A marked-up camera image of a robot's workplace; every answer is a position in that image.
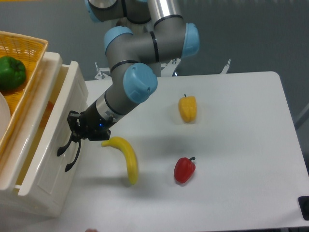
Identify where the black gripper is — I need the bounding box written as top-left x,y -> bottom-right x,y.
67,98 -> 120,143

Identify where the black drawer handle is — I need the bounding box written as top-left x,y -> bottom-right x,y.
56,140 -> 72,157
64,142 -> 81,173

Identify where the white top drawer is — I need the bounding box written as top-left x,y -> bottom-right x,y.
18,61 -> 88,198

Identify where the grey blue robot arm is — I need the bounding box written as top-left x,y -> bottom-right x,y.
68,0 -> 199,143

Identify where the triangular pastry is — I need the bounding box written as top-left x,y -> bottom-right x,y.
39,101 -> 54,128

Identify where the yellow banana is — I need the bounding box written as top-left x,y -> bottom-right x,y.
101,136 -> 139,185

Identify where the pink plate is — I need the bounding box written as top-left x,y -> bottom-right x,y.
0,94 -> 11,139

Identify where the green bell pepper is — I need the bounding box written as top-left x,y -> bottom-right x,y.
0,56 -> 26,90

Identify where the yellow woven basket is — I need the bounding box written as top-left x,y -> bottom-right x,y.
0,31 -> 48,152

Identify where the yellow bell pepper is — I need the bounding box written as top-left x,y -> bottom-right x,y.
178,94 -> 197,123

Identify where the red bell pepper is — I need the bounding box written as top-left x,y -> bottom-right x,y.
174,157 -> 196,184

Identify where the black object at table edge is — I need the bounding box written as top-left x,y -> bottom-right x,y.
298,196 -> 309,221

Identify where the white metal base frame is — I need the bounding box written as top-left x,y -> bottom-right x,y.
95,58 -> 231,80

